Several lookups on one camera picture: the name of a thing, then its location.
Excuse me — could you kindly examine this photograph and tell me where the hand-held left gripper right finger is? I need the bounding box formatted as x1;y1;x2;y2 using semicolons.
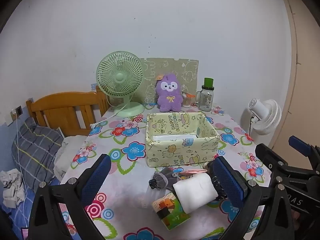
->
212;156;296;240

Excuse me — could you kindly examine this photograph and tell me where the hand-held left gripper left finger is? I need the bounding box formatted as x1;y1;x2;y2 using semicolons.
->
26;153;112;240

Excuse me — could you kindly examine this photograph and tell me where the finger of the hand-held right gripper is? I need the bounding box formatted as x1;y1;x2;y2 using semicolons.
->
288;135;320;171
255;143;313;183

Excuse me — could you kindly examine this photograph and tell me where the dark cloth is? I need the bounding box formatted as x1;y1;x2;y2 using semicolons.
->
204;161;228;202

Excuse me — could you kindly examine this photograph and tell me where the white towel pack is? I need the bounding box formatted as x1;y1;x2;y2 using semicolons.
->
173;174;218;213

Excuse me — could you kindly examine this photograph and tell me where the pink packet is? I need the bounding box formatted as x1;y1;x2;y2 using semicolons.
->
179;169;208;180

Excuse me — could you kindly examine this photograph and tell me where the yellow printed storage box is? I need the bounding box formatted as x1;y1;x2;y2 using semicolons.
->
145;112;220;167

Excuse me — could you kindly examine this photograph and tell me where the cartoon printed tissue pack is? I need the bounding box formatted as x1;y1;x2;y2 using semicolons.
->
152;192;191;230

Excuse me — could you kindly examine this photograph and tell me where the grey knit glove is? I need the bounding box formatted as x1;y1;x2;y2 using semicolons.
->
149;167;184;189

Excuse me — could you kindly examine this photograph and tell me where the white blanket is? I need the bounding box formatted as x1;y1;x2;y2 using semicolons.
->
54;135;88;182

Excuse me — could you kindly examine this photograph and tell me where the white standing fan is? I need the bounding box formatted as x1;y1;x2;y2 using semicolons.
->
247;98;282;143

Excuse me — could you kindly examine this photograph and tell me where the floral tablecloth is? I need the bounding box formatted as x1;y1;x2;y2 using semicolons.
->
60;102;275;240

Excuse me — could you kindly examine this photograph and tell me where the grey plaid pillow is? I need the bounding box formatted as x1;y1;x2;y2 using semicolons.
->
12;117;64;190

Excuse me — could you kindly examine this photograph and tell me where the beige door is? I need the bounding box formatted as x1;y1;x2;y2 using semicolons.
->
270;0;320;160

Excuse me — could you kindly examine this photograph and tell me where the wooden headboard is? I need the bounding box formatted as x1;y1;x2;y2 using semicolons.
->
26;85;110;137

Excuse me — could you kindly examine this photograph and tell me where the glass jar with green lid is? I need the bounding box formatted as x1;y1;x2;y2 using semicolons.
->
195;77;215;112

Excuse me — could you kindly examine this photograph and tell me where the crumpled white cloth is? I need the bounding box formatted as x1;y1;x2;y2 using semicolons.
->
0;169;26;208

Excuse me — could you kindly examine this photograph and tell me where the cotton swab container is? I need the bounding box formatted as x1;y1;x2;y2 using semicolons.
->
182;94;194;107

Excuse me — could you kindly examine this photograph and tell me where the blue bed sheet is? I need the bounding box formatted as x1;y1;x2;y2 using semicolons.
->
0;122;63;240

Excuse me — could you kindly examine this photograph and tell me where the green desk fan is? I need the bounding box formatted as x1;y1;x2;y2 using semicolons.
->
96;51;145;117

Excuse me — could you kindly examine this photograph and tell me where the purple plush toy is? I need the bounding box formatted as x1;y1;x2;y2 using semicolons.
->
155;73;185;113

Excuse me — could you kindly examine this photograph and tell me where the green printed board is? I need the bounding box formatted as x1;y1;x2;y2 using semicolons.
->
139;57;199;105

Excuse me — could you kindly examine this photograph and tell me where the white fan power cable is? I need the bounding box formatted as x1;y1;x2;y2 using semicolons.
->
89;104;128;131

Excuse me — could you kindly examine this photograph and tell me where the white charging cable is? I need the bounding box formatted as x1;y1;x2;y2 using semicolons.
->
12;112;28;220

